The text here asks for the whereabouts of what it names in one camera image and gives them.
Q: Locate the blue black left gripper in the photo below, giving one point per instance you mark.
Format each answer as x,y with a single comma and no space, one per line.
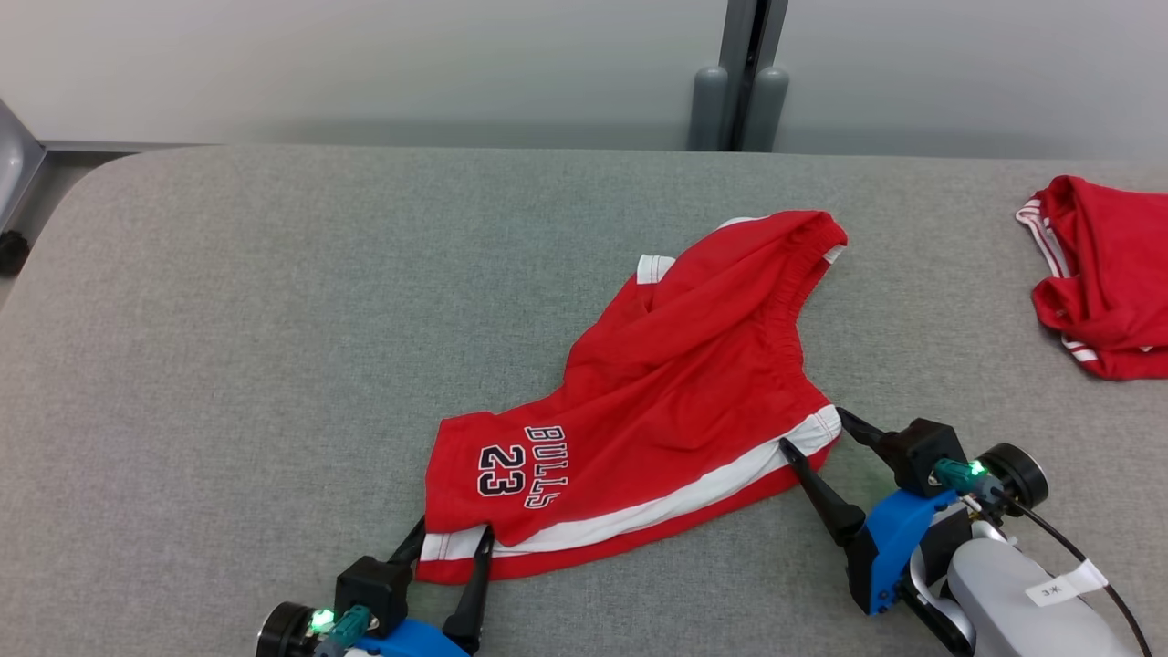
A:
411,643

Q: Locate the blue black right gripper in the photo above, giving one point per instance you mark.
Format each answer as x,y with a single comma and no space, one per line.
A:
885,547

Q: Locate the red shorts with white trim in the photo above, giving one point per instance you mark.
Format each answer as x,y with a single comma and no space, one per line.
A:
684,392

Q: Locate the red jersey with white sleeves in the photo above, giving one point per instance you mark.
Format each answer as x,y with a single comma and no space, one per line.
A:
1113,274

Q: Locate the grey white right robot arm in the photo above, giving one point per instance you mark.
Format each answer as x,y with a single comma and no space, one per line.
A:
1013,630

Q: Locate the black caster wheel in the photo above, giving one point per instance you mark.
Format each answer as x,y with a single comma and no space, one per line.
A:
13,254

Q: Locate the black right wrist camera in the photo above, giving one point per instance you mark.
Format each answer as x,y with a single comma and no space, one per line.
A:
922,452

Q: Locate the grey cylinder post bumper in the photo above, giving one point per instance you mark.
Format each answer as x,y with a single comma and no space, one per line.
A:
765,109
708,109

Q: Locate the grey metal partition post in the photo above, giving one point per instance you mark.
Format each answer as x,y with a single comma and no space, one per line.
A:
741,46

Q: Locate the grey metal frame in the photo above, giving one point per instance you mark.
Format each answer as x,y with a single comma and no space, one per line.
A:
14,164

